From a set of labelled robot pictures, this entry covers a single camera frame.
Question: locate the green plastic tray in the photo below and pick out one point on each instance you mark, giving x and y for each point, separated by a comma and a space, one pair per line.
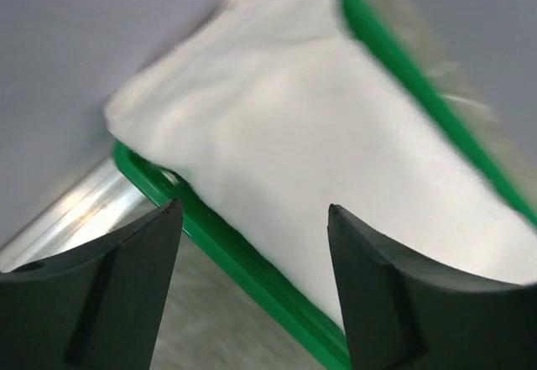
394, 37

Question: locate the large white waffle towel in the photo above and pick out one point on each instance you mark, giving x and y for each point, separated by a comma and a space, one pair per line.
272, 114

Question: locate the aluminium frame rail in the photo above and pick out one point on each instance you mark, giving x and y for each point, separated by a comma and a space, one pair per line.
90, 209

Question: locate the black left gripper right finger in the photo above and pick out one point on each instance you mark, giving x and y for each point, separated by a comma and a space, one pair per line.
403, 310

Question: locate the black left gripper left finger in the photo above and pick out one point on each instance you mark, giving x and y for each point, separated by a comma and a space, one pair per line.
96, 306

